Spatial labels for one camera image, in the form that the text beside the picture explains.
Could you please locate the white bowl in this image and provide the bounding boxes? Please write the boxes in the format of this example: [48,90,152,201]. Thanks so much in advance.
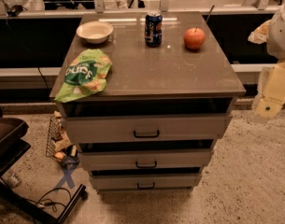
[77,21,113,44]

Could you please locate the green chip bag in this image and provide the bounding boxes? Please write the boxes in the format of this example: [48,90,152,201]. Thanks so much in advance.
[55,49,112,103]

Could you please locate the wire basket with snacks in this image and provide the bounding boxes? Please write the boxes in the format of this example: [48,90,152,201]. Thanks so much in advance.
[46,111,79,167]

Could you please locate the top drawer with handle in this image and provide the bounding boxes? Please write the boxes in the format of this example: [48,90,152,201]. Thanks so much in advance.
[63,114,232,144]

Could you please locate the red apple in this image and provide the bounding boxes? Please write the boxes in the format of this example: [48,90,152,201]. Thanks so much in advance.
[183,27,206,49]

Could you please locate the bottom drawer with handle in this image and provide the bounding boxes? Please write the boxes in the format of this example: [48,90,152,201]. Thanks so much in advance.
[90,174,201,191]

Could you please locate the middle drawer with handle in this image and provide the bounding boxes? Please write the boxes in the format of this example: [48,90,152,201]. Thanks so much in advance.
[79,148,211,171]

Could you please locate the drawer with handle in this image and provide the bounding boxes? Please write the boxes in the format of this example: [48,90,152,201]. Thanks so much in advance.
[90,174,201,191]
[79,148,211,171]
[63,114,232,144]

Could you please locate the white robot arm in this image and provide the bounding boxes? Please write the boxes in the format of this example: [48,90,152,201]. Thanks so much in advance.
[248,2,285,120]

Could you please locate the black cart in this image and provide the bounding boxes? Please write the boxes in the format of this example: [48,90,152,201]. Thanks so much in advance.
[0,107,87,224]

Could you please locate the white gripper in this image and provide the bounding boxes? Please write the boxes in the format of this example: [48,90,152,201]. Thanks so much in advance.
[251,61,285,119]

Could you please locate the grey drawer cabinet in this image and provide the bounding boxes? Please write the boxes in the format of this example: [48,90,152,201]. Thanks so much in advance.
[57,12,245,177]

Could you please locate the blue pepsi can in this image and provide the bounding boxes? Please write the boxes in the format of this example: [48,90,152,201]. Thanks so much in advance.
[145,10,163,47]

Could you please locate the black floor cable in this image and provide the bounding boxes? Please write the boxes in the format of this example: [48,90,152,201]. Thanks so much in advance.
[24,187,73,215]

